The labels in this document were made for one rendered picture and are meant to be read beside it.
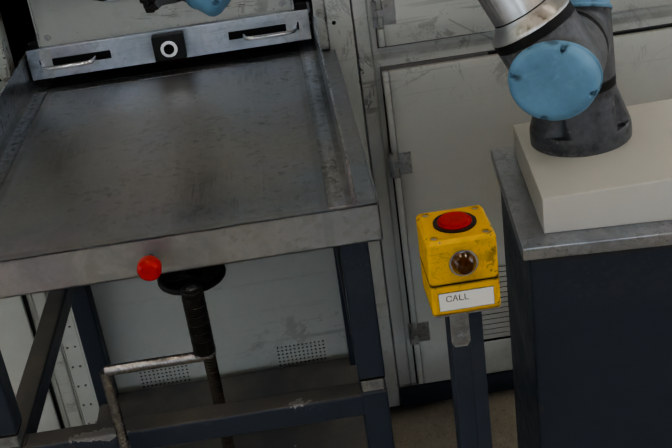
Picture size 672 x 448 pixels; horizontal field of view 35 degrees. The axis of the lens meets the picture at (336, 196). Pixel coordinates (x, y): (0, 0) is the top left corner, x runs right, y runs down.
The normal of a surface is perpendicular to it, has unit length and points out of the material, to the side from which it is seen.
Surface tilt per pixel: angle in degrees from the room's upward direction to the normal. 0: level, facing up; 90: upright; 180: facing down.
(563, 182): 3
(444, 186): 90
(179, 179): 0
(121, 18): 90
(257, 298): 90
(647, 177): 3
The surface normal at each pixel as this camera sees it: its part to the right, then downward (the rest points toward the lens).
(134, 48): 0.08, 0.42
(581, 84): -0.24, 0.56
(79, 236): -0.13, -0.89
